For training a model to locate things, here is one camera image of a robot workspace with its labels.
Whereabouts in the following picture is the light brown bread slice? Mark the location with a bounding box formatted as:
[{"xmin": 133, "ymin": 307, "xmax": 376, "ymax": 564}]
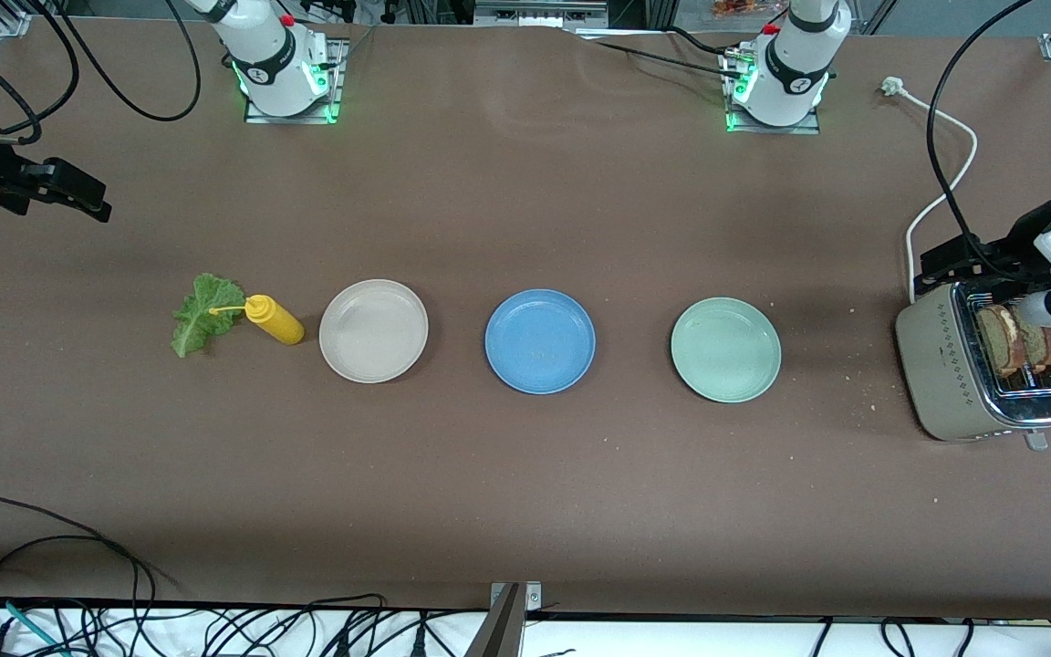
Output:
[{"xmin": 975, "ymin": 304, "xmax": 1025, "ymax": 379}]

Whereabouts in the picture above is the dark crust bread slice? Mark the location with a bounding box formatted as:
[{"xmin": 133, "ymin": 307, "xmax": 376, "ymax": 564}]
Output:
[{"xmin": 1011, "ymin": 321, "xmax": 1051, "ymax": 371}]

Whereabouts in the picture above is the green lettuce leaf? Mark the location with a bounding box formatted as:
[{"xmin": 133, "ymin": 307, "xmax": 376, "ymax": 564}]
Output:
[{"xmin": 170, "ymin": 272, "xmax": 248, "ymax": 360}]

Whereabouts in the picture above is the yellow mustard squeeze bottle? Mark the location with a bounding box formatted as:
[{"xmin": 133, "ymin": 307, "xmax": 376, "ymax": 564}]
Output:
[{"xmin": 208, "ymin": 294, "xmax": 306, "ymax": 347}]

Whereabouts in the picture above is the green round plate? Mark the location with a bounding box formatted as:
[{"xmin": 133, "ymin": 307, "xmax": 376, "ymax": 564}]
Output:
[{"xmin": 670, "ymin": 297, "xmax": 783, "ymax": 404}]

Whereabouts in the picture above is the beige round plate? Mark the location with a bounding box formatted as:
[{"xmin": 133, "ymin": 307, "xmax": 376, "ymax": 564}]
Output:
[{"xmin": 318, "ymin": 278, "xmax": 430, "ymax": 384}]

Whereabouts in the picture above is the blue round plate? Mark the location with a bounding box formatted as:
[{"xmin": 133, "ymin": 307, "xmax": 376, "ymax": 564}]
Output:
[{"xmin": 484, "ymin": 288, "xmax": 597, "ymax": 395}]

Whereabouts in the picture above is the beige chrome toaster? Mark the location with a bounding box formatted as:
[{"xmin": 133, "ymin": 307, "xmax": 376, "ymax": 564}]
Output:
[{"xmin": 894, "ymin": 278, "xmax": 1051, "ymax": 452}]

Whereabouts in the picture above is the orange snack bag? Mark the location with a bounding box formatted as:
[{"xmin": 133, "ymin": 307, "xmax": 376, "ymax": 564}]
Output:
[{"xmin": 711, "ymin": 0, "xmax": 786, "ymax": 19}]

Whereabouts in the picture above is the grey power strip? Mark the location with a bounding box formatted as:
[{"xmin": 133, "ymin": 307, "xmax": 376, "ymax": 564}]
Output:
[{"xmin": 473, "ymin": 0, "xmax": 610, "ymax": 28}]

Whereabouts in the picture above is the black right arm loop cable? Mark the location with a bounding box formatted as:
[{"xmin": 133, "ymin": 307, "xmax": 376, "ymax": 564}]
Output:
[{"xmin": 28, "ymin": 0, "xmax": 203, "ymax": 123}]

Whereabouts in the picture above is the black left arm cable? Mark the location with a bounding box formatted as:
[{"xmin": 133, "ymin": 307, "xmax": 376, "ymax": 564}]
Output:
[{"xmin": 927, "ymin": 0, "xmax": 1037, "ymax": 275}]

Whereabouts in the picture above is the white toaster power cord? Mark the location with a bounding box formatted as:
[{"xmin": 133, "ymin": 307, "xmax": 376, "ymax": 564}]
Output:
[{"xmin": 881, "ymin": 77, "xmax": 980, "ymax": 304}]

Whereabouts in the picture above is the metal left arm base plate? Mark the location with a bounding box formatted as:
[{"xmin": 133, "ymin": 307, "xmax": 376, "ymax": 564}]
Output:
[{"xmin": 724, "ymin": 46, "xmax": 823, "ymax": 135}]

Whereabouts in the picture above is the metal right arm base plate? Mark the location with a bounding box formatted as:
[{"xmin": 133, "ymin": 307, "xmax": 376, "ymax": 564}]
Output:
[{"xmin": 245, "ymin": 38, "xmax": 346, "ymax": 125}]

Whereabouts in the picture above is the long black looped cable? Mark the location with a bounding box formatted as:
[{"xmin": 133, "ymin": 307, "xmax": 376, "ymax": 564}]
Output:
[{"xmin": 0, "ymin": 495, "xmax": 182, "ymax": 657}]

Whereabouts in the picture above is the black base supply cable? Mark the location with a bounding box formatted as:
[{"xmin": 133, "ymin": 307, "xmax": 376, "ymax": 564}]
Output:
[{"xmin": 571, "ymin": 26, "xmax": 745, "ymax": 83}]

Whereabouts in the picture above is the teal cable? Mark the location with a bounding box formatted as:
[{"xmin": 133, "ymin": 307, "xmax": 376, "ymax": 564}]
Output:
[{"xmin": 0, "ymin": 593, "xmax": 66, "ymax": 657}]

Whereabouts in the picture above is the black cable with plug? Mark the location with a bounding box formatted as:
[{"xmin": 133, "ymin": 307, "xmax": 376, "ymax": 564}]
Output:
[
  {"xmin": 389, "ymin": 607, "xmax": 453, "ymax": 657},
  {"xmin": 307, "ymin": 598, "xmax": 390, "ymax": 657}
]

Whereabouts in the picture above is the grey metal edge bracket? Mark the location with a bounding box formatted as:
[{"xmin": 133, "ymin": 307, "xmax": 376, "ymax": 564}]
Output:
[{"xmin": 463, "ymin": 581, "xmax": 545, "ymax": 657}]

